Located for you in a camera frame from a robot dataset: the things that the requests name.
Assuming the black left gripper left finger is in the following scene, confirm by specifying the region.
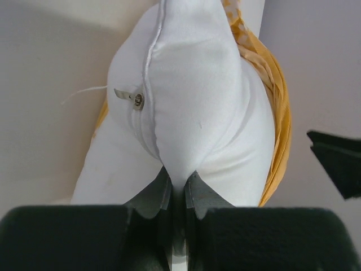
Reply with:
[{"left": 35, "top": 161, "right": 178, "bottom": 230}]
[{"left": 1, "top": 169, "right": 172, "bottom": 270}]

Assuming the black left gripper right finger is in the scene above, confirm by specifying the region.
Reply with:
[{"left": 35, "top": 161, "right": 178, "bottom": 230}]
[{"left": 184, "top": 173, "right": 360, "bottom": 270}]

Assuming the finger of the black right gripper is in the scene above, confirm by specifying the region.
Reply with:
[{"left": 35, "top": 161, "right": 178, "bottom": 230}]
[{"left": 307, "top": 130, "right": 360, "bottom": 200}]

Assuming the orange cartoon print pillowcase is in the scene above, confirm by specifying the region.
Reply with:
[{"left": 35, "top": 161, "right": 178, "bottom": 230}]
[{"left": 90, "top": 0, "right": 292, "bottom": 208}]

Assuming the white pillow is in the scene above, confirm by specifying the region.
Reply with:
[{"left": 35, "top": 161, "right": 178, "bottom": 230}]
[{"left": 60, "top": 0, "right": 276, "bottom": 208}]

